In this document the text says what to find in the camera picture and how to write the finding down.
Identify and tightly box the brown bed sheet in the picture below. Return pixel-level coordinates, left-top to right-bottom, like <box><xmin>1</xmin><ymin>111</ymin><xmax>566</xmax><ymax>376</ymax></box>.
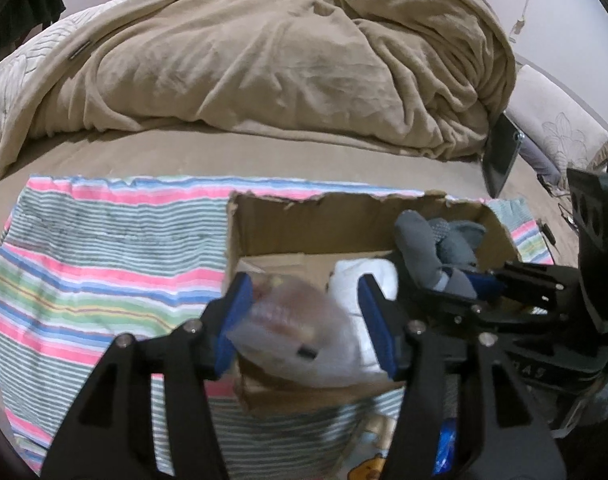
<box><xmin>0</xmin><ymin>122</ymin><xmax>585</xmax><ymax>271</ymax></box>

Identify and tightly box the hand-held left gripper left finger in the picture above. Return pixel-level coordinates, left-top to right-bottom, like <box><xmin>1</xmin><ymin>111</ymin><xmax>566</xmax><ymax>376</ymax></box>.
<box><xmin>41</xmin><ymin>271</ymin><xmax>257</xmax><ymax>480</ymax></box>

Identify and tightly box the dark hanging clothing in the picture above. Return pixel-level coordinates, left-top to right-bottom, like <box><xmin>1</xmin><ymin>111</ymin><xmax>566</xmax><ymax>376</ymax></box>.
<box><xmin>0</xmin><ymin>0</ymin><xmax>68</xmax><ymax>78</ymax></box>

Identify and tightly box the blue packet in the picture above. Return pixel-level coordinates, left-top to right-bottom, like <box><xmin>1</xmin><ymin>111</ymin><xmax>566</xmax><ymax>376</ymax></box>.
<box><xmin>430</xmin><ymin>416</ymin><xmax>459</xmax><ymax>477</ymax></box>

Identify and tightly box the striped colourful cloth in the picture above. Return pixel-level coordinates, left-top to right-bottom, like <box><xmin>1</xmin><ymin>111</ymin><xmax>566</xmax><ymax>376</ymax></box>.
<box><xmin>0</xmin><ymin>174</ymin><xmax>556</xmax><ymax>480</ymax></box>

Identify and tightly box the cartoon printed item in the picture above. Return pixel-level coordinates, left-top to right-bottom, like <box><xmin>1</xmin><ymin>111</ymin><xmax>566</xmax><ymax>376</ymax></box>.
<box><xmin>343</xmin><ymin>451</ymin><xmax>391</xmax><ymax>480</ymax></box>

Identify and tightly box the clear plastic bag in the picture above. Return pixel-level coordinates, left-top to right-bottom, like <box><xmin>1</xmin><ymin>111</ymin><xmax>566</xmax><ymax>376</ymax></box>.
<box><xmin>228</xmin><ymin>274</ymin><xmax>371</xmax><ymax>389</ymax></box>

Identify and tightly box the black smartphone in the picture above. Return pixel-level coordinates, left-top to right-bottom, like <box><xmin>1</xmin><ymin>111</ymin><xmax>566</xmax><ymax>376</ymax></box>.
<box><xmin>481</xmin><ymin>112</ymin><xmax>526</xmax><ymax>199</ymax></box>

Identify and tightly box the beige blanket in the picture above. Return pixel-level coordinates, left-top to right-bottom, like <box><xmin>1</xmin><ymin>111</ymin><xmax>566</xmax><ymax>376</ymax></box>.
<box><xmin>0</xmin><ymin>0</ymin><xmax>518</xmax><ymax>182</ymax></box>

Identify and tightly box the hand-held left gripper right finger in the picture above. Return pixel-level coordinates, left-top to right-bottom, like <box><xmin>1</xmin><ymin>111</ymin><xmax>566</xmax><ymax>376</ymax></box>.
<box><xmin>358</xmin><ymin>274</ymin><xmax>568</xmax><ymax>480</ymax></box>

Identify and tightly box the black cable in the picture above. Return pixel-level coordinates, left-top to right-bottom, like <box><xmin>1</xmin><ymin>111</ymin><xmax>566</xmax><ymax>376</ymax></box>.
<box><xmin>535</xmin><ymin>172</ymin><xmax>581</xmax><ymax>248</ymax></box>

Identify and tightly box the white folded cloth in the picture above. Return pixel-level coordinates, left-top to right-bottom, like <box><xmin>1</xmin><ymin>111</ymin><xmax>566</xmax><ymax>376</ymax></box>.
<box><xmin>328</xmin><ymin>257</ymin><xmax>411</xmax><ymax>378</ymax></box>

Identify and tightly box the white floral pillow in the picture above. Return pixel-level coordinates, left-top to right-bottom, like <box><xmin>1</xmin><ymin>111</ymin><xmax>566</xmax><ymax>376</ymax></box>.
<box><xmin>504</xmin><ymin>64</ymin><xmax>608</xmax><ymax>183</ymax></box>

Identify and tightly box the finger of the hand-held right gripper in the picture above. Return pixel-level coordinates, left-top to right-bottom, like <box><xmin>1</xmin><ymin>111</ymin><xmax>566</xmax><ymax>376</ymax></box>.
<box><xmin>456</xmin><ymin>260</ymin><xmax>582</xmax><ymax>311</ymax></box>
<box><xmin>409</xmin><ymin>285</ymin><xmax>555</xmax><ymax>341</ymax></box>

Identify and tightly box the cardboard box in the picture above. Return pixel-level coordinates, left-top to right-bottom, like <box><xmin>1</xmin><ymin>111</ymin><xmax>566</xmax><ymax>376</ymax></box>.
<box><xmin>226</xmin><ymin>189</ymin><xmax>523</xmax><ymax>417</ymax></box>

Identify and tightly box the grey dotted sock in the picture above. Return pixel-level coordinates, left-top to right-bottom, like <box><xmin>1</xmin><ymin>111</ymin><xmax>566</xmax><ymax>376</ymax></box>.
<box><xmin>429</xmin><ymin>217</ymin><xmax>487</xmax><ymax>270</ymax></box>

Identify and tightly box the white quilted cover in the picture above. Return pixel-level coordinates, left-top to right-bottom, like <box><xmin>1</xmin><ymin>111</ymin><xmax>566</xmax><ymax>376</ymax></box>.
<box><xmin>0</xmin><ymin>10</ymin><xmax>101</xmax><ymax>163</ymax></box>

